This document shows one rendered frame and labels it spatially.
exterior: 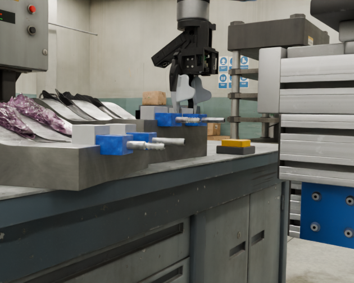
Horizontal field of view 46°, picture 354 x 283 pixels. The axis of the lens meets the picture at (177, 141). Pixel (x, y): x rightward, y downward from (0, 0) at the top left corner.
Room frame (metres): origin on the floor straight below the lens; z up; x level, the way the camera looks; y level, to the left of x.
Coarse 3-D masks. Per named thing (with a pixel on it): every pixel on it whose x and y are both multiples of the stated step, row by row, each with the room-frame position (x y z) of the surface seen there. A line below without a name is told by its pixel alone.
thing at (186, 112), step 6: (180, 108) 0.95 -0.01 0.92; (186, 108) 0.96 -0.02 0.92; (192, 108) 0.98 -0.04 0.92; (186, 114) 0.94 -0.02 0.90; (192, 114) 0.93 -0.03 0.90; (198, 114) 0.93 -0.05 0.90; (204, 114) 0.95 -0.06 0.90; (204, 120) 0.93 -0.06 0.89; (210, 120) 0.93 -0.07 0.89; (216, 120) 0.92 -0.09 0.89; (222, 120) 0.91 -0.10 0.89
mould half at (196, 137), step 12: (48, 108) 0.96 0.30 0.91; (60, 108) 0.97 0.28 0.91; (84, 108) 1.05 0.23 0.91; (96, 108) 1.08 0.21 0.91; (120, 108) 1.17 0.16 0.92; (72, 120) 0.92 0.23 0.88; (84, 120) 0.95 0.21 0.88; (96, 120) 0.88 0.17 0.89; (108, 120) 0.86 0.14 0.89; (120, 120) 0.84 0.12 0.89; (132, 120) 0.83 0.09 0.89; (144, 120) 0.81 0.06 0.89; (156, 120) 0.85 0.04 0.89; (156, 132) 0.85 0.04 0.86; (168, 132) 0.88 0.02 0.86; (180, 132) 0.93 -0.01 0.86; (192, 132) 0.97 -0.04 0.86; (204, 132) 1.02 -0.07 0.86; (192, 144) 0.97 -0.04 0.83; (204, 144) 1.02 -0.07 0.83; (156, 156) 0.85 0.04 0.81; (168, 156) 0.89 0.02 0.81; (180, 156) 0.93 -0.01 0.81; (192, 156) 0.97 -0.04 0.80
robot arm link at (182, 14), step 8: (192, 0) 0.92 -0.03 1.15; (200, 0) 0.93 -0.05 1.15; (176, 8) 0.96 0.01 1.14; (184, 8) 0.93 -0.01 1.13; (192, 8) 0.92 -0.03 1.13; (200, 8) 0.93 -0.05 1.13; (208, 8) 0.95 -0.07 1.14; (176, 16) 0.95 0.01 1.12; (184, 16) 0.93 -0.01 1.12; (192, 16) 0.92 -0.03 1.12; (200, 16) 0.93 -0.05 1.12; (208, 16) 0.95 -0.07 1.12
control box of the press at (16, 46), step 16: (0, 0) 1.52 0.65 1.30; (16, 0) 1.57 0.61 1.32; (32, 0) 1.63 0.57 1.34; (0, 16) 1.51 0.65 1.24; (16, 16) 1.57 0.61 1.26; (32, 16) 1.63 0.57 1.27; (0, 32) 1.52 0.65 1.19; (16, 32) 1.57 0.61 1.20; (32, 32) 1.61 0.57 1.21; (0, 48) 1.51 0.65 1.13; (16, 48) 1.57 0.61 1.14; (32, 48) 1.63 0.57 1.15; (0, 64) 1.52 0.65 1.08; (16, 64) 1.57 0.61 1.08; (32, 64) 1.63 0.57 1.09; (0, 80) 1.59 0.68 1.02; (16, 80) 1.66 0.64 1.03; (0, 96) 1.59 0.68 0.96
